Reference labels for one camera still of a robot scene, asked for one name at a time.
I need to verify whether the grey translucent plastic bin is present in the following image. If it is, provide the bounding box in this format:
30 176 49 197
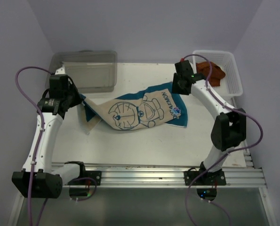
48 50 117 94

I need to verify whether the rust orange crumpled towel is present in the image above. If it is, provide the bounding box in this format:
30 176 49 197
196 61 226 87

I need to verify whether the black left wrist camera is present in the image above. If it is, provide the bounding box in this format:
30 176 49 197
49 74 69 92

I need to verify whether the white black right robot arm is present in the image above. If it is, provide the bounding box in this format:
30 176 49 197
172 73 247 185

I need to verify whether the aluminium extrusion rail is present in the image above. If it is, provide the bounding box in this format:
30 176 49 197
50 162 265 188

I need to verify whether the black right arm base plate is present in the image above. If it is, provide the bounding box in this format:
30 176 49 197
184 168 227 186

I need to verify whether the white plastic mesh basket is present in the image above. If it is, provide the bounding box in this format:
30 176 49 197
192 50 243 99

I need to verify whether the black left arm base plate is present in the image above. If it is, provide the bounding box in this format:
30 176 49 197
68 170 102 186

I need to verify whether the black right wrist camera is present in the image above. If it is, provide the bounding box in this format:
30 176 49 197
175 60 194 74

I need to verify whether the blue beige Doraemon towel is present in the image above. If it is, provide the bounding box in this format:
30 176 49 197
78 82 188 133

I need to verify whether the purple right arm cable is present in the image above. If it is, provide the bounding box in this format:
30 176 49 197
180 54 264 226

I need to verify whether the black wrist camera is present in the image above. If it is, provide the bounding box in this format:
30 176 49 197
49 74 69 92
175 60 194 74

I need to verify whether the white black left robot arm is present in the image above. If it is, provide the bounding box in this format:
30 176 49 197
12 66 87 199

